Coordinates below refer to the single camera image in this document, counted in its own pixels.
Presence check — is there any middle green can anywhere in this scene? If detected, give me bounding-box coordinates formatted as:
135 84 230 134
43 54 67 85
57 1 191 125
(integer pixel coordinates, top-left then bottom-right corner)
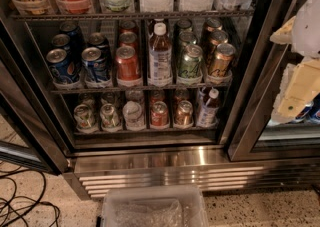
177 31 197 57

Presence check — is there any bottom red can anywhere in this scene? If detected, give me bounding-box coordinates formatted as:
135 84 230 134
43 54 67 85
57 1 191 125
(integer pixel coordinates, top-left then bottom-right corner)
151 101 169 128

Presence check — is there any gold can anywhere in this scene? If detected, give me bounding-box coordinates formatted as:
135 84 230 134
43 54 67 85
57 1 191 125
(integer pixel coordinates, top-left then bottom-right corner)
205 30 229 65
206 43 236 82
174 100 193 127
202 18 222 39

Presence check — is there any front left pepsi can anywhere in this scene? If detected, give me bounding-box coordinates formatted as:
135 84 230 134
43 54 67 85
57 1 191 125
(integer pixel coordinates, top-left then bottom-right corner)
46 48 80 88

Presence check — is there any bottom water bottle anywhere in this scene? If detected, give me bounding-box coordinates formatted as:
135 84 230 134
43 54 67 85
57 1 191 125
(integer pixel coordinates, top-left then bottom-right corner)
123 101 146 131

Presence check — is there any brown tea bottle white cap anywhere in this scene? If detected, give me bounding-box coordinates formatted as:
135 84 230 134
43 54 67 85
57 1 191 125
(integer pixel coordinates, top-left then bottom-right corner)
148 22 172 87

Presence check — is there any rear left pepsi can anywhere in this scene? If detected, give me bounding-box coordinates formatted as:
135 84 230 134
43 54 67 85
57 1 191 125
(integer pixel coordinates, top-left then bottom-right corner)
59 21 85 58

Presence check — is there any middle left pepsi can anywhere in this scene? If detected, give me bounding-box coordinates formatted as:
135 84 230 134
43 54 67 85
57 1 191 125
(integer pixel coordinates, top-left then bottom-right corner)
51 34 71 53

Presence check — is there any front green can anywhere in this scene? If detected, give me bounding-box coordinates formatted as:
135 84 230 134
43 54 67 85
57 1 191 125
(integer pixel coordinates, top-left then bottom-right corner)
177 44 203 85

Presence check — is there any bottom tea bottle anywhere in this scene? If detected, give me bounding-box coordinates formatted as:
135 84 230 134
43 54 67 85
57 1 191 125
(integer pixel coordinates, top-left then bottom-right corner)
196 88 220 127

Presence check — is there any rear green can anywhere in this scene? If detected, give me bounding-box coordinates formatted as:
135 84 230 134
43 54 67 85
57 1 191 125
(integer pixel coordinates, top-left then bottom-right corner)
175 18 193 34

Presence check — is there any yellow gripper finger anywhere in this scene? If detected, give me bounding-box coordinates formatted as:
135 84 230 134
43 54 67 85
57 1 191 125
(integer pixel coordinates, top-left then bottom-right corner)
270 16 296 45
275 58 320 119

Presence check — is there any rear gold can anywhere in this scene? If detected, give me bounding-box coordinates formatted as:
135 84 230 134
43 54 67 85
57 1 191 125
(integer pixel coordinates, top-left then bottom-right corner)
202 18 222 39

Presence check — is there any bottom gold can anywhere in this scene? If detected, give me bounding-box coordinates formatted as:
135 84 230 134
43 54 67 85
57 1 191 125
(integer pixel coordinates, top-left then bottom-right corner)
174 100 193 127

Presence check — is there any steel fridge bottom grille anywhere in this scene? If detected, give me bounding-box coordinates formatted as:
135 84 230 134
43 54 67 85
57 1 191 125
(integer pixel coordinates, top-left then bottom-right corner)
63 146 320 200

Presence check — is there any pepsi can behind door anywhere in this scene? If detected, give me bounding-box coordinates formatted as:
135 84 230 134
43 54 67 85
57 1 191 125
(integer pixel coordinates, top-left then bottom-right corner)
293 101 314 123

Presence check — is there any left fridge door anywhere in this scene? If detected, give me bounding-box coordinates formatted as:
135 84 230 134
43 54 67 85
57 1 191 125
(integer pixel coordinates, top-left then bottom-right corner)
0 22 69 175

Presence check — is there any clear plastic bin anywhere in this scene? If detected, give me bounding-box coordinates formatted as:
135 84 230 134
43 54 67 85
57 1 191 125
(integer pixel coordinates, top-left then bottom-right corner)
101 185 209 227

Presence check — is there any middle gold can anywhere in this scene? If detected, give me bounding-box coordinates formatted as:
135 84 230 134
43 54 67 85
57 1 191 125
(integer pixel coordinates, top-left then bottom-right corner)
205 30 229 65

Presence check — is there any black floor cable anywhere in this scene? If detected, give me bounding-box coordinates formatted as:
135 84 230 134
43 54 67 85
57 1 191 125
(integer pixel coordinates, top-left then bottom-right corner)
0 160 61 227

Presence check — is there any bottom far left can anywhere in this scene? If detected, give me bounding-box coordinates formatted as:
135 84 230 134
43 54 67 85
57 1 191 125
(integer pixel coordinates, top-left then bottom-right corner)
74 104 97 133

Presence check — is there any front gold can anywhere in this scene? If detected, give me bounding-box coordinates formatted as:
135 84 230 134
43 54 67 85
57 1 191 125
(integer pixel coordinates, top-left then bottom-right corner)
206 43 236 82

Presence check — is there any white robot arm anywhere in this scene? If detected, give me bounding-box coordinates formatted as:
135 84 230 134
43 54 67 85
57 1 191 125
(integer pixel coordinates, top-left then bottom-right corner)
270 0 320 123

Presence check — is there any right fridge glass door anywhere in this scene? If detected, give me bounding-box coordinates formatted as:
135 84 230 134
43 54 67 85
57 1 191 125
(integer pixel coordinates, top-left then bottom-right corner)
221 0 319 161

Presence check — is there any red coke can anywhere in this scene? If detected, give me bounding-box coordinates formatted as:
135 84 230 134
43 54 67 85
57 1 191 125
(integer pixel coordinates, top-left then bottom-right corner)
119 32 139 53
119 20 139 35
115 46 142 87

